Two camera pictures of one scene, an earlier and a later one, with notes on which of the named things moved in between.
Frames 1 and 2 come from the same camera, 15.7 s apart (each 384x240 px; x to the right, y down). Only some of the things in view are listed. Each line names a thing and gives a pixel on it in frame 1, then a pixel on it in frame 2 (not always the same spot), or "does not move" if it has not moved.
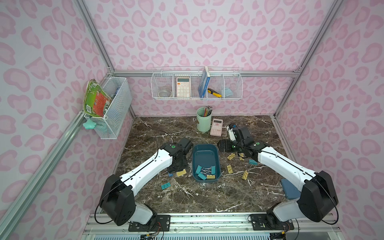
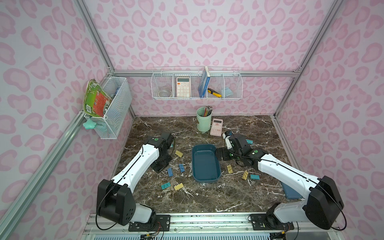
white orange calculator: [183, 87] does not move
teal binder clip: [165, 185] does not move
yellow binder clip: [229, 169] does not move
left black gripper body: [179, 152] → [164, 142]
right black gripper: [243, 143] → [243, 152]
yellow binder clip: [181, 173] → [177, 187]
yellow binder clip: [245, 175] does not move
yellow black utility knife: [214, 93] does not move
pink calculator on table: [216, 127] does not move
